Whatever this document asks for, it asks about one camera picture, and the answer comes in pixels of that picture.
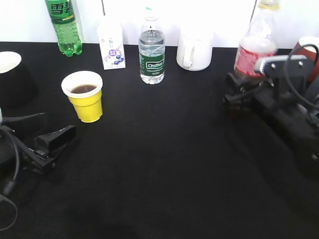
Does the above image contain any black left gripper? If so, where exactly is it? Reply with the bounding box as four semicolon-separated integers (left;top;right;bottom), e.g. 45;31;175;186
2;113;76;175

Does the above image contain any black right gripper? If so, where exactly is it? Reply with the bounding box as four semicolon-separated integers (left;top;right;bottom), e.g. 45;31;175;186
223;72;314;139

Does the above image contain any cola bottle red label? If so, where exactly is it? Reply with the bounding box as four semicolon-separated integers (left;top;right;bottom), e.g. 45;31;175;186
233;0;281;81

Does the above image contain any yellow plastic cup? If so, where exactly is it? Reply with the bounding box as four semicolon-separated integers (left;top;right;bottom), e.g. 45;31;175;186
61;71;103;123

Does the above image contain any black cup white inside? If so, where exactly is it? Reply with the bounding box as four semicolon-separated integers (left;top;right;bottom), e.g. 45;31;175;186
0;51;38;109

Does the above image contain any green sprite bottle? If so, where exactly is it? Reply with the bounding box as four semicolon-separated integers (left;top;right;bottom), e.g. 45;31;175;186
45;0;82;57

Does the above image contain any white ceramic mug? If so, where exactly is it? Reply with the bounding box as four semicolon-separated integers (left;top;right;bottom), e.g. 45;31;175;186
176;28;213;71

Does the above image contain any red ceramic mug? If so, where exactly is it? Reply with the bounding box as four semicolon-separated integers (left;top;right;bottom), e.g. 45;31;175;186
293;36;319;83

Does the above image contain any clear water bottle green label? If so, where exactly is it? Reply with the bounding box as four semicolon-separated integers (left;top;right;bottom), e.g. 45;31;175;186
139;6;165;85

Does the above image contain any white blueberry milk carton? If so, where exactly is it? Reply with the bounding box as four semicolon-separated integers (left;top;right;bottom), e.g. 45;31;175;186
97;16;126;70

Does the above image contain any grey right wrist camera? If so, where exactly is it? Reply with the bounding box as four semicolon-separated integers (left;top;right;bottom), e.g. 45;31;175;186
254;55;314;99

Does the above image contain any black right camera cable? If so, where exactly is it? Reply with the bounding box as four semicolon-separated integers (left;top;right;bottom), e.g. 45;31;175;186
283;43;319;110

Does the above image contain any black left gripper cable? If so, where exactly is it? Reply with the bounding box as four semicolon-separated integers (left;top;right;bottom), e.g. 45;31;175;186
0;125;23;231

